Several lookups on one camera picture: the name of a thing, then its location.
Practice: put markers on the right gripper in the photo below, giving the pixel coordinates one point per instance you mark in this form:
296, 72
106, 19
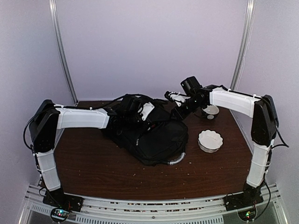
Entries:
180, 115

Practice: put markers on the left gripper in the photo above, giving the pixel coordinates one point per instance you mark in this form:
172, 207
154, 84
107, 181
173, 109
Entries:
144, 128

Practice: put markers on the black student backpack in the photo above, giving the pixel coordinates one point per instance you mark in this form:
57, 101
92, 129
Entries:
163, 143

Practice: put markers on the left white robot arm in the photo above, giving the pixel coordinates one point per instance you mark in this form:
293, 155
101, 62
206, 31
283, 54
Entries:
51, 117

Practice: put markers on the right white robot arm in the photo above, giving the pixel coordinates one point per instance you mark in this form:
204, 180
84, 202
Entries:
264, 127

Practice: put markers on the white cup black band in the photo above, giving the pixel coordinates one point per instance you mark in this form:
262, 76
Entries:
210, 112

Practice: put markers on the white fluted ceramic bowl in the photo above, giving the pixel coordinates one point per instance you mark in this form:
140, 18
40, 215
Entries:
210, 141

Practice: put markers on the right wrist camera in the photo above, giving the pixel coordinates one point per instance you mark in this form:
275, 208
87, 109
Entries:
191, 86

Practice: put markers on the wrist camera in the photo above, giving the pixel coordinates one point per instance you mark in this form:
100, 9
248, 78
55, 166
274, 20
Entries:
130, 104
191, 86

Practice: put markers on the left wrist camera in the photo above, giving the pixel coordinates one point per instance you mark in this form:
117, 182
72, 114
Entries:
130, 104

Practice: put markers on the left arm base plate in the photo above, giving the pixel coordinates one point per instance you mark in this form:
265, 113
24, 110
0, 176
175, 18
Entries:
70, 203

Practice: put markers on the front aluminium rail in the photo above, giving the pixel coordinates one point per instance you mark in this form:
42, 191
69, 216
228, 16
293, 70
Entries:
205, 210

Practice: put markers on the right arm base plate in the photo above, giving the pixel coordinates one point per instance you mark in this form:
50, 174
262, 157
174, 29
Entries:
238, 201

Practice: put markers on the right aluminium frame post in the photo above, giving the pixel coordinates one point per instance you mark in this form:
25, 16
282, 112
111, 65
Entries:
247, 27

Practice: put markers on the aluminium frame post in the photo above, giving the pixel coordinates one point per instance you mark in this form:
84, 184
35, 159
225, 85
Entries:
61, 51
247, 27

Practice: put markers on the left aluminium frame post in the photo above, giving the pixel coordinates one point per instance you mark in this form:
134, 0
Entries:
61, 51

